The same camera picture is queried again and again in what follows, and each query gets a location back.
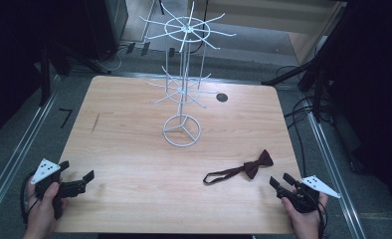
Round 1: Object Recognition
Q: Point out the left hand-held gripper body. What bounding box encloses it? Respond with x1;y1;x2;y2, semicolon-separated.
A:
30;157;87;220

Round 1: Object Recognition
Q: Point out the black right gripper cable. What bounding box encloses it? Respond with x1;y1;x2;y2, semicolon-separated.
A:
316;200;329;239

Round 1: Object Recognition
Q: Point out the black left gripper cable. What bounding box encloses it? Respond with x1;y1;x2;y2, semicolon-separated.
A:
19;170;41;225

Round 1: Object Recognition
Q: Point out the black tripod stand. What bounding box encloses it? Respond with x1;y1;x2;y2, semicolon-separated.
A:
38;39;112;108
261;39;337;124

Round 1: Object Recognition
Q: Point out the person's right hand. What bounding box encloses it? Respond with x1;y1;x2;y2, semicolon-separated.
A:
281;191;330;235

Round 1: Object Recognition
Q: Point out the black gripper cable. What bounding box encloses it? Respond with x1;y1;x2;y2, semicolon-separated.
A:
316;200;329;239
19;170;41;225

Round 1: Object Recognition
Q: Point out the dark red bow tie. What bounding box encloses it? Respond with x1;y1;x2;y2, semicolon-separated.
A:
202;148;275;186

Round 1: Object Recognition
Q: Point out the person's left hand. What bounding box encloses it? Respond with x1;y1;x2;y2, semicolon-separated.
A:
24;181;68;235

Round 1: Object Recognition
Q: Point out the metal floor rail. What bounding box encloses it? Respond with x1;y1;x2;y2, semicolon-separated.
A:
305;109;368;239
0;74;63;231

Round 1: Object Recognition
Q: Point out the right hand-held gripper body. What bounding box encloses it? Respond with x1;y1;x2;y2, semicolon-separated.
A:
275;174;342;214

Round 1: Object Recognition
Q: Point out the white wire display rack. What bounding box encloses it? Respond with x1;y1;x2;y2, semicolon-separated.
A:
138;1;238;148

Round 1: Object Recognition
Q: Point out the dark cabinet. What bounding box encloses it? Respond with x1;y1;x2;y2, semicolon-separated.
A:
84;0;129;62

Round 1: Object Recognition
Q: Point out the white floor cable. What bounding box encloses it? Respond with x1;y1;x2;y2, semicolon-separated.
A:
96;46;132;73

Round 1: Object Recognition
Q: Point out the black floor cable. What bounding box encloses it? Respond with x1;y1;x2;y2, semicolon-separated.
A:
275;64;334;178

